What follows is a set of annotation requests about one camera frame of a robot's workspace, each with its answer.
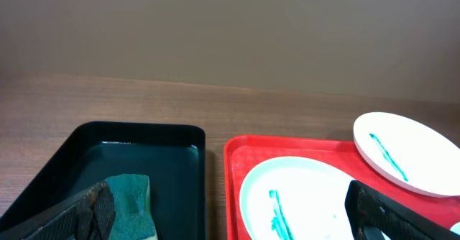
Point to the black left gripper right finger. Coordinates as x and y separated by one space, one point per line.
373 215

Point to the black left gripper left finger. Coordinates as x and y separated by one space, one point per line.
88 215

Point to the green yellow sponge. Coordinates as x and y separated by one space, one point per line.
133 218

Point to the white stained plate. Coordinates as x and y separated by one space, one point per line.
408 153

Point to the light green stained plate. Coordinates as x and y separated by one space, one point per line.
295 198

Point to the light blue stained plate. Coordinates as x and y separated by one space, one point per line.
456 228

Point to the black plastic tray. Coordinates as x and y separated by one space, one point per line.
171 155

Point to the red plastic tray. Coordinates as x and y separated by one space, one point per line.
242 153

